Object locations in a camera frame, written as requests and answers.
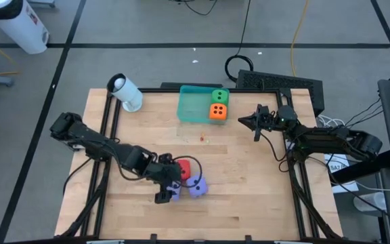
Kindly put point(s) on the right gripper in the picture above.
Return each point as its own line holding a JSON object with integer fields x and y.
{"x": 257, "y": 133}

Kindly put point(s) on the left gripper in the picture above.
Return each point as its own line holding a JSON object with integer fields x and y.
{"x": 166, "y": 173}

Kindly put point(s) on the purple foam die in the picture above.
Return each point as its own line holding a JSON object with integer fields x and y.
{"x": 196, "y": 186}
{"x": 175, "y": 191}

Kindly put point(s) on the orange foam die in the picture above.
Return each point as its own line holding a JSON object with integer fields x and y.
{"x": 218, "y": 112}

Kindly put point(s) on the red foam die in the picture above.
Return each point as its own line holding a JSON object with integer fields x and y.
{"x": 185, "y": 169}

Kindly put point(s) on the green foam die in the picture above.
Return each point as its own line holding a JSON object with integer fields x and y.
{"x": 220, "y": 96}

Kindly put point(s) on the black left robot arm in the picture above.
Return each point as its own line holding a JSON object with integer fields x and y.
{"x": 80, "y": 133}

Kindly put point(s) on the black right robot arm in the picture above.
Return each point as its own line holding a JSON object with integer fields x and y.
{"x": 334, "y": 140}

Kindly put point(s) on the black table clamp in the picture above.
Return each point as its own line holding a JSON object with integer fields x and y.
{"x": 153, "y": 238}
{"x": 248, "y": 239}

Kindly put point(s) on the black perforated computer case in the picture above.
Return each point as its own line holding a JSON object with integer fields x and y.
{"x": 279, "y": 83}

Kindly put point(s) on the tiny red bit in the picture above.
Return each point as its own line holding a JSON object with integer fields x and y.
{"x": 201, "y": 137}

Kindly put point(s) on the teal translucent plastic bin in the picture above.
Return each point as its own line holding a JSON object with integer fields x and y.
{"x": 193, "y": 105}

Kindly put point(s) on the black flat box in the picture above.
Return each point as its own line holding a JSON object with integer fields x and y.
{"x": 191, "y": 85}

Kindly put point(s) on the white paper label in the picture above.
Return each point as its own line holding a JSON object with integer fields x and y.
{"x": 337, "y": 166}

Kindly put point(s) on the black desk bar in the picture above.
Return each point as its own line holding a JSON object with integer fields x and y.
{"x": 361, "y": 167}

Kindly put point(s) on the white cup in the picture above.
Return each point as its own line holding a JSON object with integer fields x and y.
{"x": 369, "y": 201}

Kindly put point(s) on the white trash bin black liner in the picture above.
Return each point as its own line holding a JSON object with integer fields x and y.
{"x": 15, "y": 27}

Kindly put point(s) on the grey cart base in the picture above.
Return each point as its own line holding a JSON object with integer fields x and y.
{"x": 41, "y": 2}

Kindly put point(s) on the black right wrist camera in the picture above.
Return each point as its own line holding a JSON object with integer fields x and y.
{"x": 265, "y": 118}

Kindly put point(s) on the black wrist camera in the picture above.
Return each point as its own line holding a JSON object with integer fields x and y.
{"x": 265, "y": 118}
{"x": 165, "y": 160}

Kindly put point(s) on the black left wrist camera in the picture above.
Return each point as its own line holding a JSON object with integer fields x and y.
{"x": 165, "y": 160}

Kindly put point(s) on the black aluminium table frame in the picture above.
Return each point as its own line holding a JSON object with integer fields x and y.
{"x": 299, "y": 210}

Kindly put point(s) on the white cylindrical camera on stand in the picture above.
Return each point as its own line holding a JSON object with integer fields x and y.
{"x": 127, "y": 91}

